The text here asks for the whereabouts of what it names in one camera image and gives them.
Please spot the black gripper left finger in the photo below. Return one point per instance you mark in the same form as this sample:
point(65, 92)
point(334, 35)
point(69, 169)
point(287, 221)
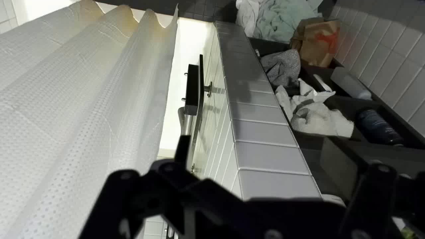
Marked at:
point(176, 204)

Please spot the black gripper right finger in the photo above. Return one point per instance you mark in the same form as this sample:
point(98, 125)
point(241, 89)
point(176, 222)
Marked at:
point(372, 200)

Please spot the black shelf unit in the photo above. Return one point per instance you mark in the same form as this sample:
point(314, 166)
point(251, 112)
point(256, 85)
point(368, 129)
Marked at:
point(326, 164)

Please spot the translucent white plastic bottle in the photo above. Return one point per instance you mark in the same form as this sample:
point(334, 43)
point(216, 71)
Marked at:
point(349, 84)

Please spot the white shower curtain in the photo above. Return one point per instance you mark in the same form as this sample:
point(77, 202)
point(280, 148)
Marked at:
point(66, 111)

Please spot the grey crumpled cloth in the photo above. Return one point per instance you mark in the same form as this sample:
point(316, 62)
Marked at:
point(283, 67)

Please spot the white crumpled cloth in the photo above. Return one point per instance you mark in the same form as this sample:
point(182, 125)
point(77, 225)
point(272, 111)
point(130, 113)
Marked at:
point(245, 15)

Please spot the teal crumpled cloth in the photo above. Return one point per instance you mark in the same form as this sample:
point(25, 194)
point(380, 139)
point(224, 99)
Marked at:
point(283, 18)

